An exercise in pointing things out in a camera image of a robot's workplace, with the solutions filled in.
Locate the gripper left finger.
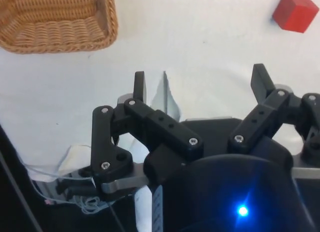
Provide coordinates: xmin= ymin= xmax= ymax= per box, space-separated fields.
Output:
xmin=90 ymin=71 xmax=205 ymax=183

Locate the brown wicker basket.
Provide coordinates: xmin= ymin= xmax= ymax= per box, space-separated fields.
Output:
xmin=0 ymin=0 xmax=119 ymax=55

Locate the red cube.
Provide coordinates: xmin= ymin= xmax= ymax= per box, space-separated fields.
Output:
xmin=271 ymin=0 xmax=320 ymax=34

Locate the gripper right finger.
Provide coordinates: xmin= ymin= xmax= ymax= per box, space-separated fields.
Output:
xmin=227 ymin=63 xmax=320 ymax=163

